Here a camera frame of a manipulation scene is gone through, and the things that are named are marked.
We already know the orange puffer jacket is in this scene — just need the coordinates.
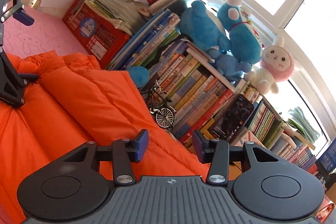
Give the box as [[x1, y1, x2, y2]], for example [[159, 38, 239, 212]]
[[1, 51, 209, 223]]

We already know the pink bunny print mat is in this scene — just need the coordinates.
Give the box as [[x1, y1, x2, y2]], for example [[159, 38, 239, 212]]
[[3, 7, 87, 58]]

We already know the pink toy house bag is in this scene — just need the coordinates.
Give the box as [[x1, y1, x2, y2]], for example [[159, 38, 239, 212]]
[[316, 203, 335, 223]]

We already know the right row of books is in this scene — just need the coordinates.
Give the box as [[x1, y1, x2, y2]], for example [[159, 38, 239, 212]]
[[233, 79, 329, 188]]

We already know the row of books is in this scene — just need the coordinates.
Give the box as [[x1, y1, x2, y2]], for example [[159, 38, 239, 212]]
[[106, 10, 236, 143], [233, 79, 329, 188]]

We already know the blue cardboard box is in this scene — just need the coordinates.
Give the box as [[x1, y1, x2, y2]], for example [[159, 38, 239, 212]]
[[319, 145, 336, 173]]

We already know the black smartphone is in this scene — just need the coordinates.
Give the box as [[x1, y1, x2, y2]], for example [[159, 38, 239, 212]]
[[211, 94, 254, 143]]

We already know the red plastic crate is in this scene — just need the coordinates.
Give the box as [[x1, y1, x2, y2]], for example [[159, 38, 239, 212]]
[[62, 0, 130, 69]]

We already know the stack of paper workbooks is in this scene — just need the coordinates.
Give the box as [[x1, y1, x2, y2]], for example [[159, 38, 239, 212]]
[[85, 0, 151, 36]]

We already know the miniature bicycle model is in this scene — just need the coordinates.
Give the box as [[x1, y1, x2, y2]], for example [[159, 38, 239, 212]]
[[140, 80, 177, 129]]

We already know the pink white plush lamb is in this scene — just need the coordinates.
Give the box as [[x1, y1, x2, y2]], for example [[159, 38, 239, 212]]
[[244, 35, 295, 95]]

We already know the blue plush ball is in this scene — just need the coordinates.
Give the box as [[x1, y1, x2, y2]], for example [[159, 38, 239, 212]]
[[127, 66, 150, 89]]

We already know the left row of books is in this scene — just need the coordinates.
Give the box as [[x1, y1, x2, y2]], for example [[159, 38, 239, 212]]
[[106, 10, 236, 143]]

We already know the blue plush toy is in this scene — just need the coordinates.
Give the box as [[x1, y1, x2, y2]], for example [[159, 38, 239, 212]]
[[179, 0, 263, 81]]

